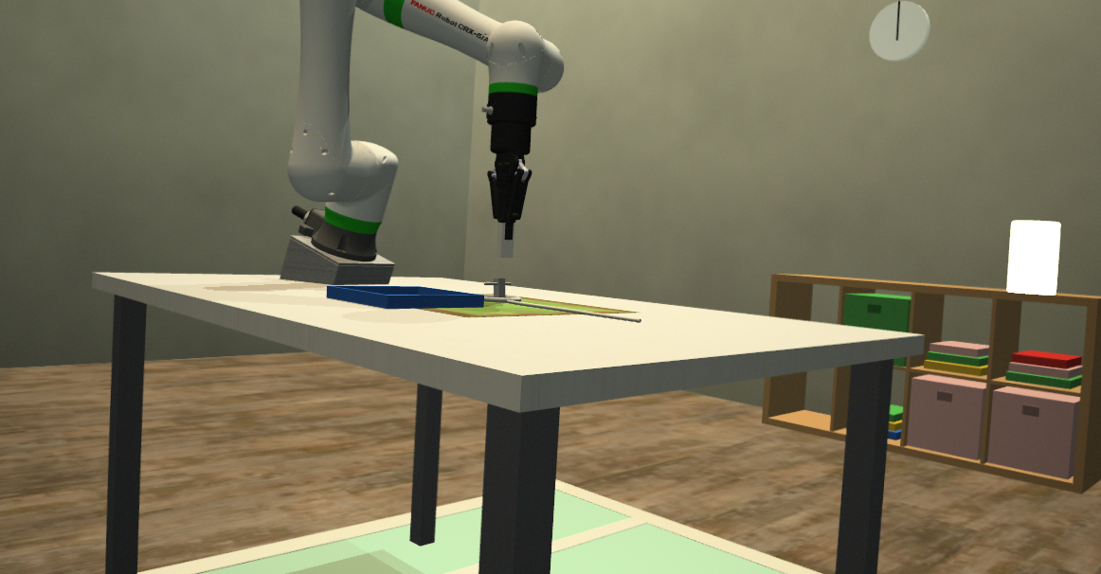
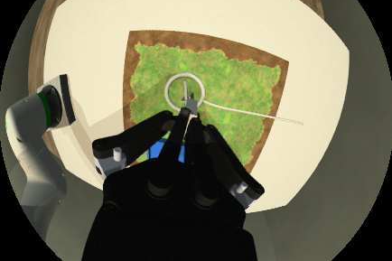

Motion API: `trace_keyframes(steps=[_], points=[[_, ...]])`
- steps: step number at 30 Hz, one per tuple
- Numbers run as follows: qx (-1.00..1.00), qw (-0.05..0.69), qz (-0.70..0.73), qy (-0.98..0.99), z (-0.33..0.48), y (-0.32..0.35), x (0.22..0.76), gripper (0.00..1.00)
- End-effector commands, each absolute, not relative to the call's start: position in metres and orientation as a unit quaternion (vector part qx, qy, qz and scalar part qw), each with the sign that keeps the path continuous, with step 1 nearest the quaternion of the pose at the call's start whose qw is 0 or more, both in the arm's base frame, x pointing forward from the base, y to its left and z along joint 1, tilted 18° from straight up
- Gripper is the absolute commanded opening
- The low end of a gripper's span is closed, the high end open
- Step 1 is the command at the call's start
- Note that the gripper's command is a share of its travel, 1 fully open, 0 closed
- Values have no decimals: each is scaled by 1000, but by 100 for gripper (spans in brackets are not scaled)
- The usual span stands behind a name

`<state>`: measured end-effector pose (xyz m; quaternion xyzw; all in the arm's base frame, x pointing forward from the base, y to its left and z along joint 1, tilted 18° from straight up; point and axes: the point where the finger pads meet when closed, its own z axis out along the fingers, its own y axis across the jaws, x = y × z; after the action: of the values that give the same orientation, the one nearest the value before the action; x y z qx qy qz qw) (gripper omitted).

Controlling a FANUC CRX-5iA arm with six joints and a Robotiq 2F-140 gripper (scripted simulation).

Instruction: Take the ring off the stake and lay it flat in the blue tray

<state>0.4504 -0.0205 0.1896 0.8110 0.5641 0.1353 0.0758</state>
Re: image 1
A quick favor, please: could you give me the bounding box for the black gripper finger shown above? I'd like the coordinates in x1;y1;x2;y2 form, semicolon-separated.
487;163;504;258
498;159;532;258

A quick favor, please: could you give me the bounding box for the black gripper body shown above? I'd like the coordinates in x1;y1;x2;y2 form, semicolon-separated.
490;124;532;182

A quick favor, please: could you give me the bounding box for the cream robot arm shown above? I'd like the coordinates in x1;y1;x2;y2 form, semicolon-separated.
288;0;564;261

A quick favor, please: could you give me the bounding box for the blue square tray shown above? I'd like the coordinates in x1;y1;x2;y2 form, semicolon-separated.
326;286;484;308

